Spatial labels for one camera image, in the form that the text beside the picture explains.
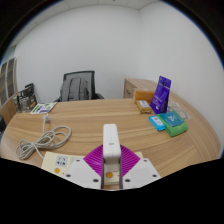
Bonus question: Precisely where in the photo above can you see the small blue pack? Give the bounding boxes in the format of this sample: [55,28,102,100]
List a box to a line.
[148,114,167,132]

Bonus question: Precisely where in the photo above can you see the wooden desk side cabinet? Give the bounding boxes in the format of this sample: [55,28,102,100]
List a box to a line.
[123,78,158,100]

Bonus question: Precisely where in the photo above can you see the cream power strip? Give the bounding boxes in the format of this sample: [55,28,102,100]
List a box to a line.
[41,150,145,189]

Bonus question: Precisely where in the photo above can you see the purple standing package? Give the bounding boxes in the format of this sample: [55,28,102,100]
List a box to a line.
[149,75,172,115]

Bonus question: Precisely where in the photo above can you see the teal flat box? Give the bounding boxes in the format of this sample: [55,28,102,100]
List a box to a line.
[157,110,185,128]

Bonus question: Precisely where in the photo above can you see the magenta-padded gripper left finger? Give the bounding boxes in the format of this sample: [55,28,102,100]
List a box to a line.
[64,144,105,190]

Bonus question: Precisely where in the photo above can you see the low wooden cabinet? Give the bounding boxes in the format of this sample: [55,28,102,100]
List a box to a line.
[0,98,18,126]

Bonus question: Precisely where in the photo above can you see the white charger block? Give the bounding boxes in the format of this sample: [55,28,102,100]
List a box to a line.
[102,123,123,167]

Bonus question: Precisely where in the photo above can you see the grey coiled power cable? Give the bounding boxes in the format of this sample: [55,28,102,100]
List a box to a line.
[15,113,73,160]

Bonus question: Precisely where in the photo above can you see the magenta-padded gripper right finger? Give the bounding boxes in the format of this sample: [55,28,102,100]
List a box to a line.
[118,144,162,190]

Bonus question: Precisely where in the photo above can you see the small yellow box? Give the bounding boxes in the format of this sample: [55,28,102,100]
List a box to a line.
[134,99,154,114]

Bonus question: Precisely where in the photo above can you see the green and white leaflet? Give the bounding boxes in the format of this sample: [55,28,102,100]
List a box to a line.
[29,102,58,115]

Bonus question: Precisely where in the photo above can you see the black product package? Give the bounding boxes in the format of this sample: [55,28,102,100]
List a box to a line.
[16,83,38,113]

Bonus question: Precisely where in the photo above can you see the black mesh office chair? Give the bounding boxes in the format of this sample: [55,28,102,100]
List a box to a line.
[54,70,105,103]

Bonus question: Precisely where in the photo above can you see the grey backpack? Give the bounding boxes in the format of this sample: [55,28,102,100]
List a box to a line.
[59,77,92,102]

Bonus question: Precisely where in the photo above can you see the wooden shelf unit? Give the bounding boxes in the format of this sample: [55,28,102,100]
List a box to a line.
[0,57,19,111]

